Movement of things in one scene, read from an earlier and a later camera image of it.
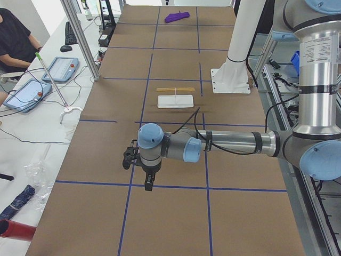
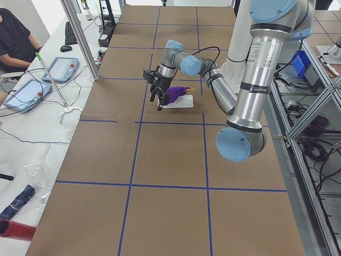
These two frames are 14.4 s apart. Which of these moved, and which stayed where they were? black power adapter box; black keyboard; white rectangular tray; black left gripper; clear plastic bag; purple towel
Moved: black left gripper; purple towel
Stayed: black power adapter box; clear plastic bag; white rectangular tray; black keyboard
